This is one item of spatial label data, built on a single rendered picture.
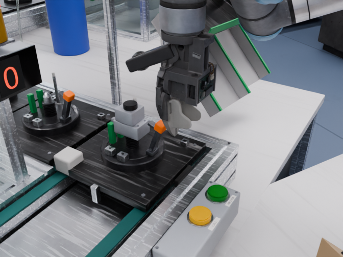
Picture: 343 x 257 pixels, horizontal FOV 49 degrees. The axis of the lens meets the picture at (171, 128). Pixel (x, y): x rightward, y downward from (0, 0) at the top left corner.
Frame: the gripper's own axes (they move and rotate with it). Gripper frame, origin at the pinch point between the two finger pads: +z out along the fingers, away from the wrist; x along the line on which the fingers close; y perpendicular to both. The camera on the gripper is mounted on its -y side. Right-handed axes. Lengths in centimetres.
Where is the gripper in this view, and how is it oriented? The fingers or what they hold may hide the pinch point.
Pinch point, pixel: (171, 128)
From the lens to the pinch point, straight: 74.3
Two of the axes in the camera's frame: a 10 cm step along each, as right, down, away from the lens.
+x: 5.3, -4.5, 7.2
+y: 8.5, 2.8, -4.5
